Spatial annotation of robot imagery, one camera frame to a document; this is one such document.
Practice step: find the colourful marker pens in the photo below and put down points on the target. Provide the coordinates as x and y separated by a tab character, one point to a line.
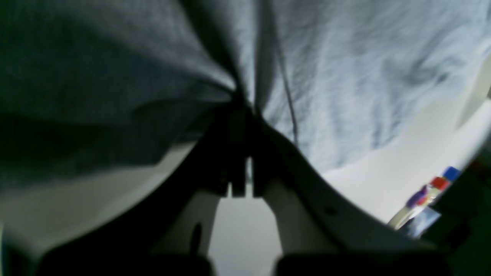
417	214

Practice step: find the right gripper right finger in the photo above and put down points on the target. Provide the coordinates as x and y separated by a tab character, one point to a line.
322	233

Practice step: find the grey T-shirt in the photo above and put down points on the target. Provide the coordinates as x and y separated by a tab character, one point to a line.
90	86

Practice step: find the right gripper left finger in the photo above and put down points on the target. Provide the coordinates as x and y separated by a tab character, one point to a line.
168	232

